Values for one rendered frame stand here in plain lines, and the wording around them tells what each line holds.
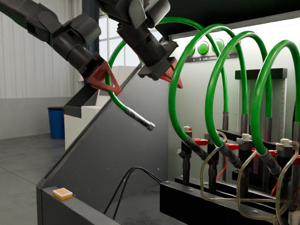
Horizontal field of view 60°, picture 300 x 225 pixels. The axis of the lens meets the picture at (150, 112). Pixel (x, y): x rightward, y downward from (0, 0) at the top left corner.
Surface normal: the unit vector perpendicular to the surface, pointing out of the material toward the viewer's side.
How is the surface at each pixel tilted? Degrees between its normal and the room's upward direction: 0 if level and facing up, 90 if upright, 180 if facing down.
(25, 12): 76
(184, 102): 90
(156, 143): 90
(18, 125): 90
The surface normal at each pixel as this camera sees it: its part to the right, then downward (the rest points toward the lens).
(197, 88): -0.71, 0.07
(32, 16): 0.36, -0.21
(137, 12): 0.74, 0.46
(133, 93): 0.70, 0.07
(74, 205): 0.00, -1.00
